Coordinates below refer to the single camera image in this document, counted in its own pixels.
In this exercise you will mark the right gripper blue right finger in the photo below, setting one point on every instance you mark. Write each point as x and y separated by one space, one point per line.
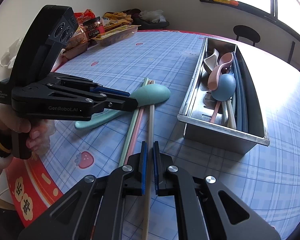
157 168

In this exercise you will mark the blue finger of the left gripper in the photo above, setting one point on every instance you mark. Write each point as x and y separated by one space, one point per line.
120 103
106 91

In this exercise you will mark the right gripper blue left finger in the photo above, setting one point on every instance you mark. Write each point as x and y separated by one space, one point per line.
143 166

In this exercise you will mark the teal plastic spoon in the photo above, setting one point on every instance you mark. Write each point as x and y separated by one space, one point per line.
145 95

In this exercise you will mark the cream white plastic spoon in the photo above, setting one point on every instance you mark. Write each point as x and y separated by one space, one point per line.
211 62

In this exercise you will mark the blue plastic spoon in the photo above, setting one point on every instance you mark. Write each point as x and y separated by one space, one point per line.
226 88

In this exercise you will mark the dark blue chopstick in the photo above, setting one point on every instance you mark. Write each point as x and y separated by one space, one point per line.
245 127

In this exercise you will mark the pink plastic spoon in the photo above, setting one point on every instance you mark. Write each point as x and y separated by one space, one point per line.
226 61

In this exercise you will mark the pink chopstick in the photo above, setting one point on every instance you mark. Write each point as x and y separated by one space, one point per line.
132 143

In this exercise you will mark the person's left hand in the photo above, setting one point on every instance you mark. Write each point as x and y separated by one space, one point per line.
38 132

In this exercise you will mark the white plastic bag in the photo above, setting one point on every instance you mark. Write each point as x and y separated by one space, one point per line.
8 58

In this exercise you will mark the blue plaid table mat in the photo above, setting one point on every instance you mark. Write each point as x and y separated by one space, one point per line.
266 178

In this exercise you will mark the brown pastry box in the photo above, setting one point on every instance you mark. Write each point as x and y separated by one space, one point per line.
77 45

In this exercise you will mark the yellow packaged food tray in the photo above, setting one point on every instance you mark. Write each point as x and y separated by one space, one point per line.
116 35

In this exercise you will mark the dark sauce jar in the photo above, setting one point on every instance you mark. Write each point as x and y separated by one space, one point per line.
93 28

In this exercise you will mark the yellow snack packages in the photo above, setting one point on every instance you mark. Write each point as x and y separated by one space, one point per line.
116 19

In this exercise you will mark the red snack bags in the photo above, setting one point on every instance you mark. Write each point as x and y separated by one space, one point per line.
82 17

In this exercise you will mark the stainless steel utensil tray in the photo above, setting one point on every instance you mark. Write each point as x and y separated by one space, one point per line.
221 106

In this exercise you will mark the black side chair with bag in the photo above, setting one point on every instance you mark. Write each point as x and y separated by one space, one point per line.
148 20

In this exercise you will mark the black round stool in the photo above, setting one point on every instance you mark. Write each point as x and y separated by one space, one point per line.
246 32

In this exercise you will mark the yellow orange toy on sill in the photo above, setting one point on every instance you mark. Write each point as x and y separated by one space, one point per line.
229 2

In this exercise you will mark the black metal rack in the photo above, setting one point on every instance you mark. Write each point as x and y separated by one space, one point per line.
294 55

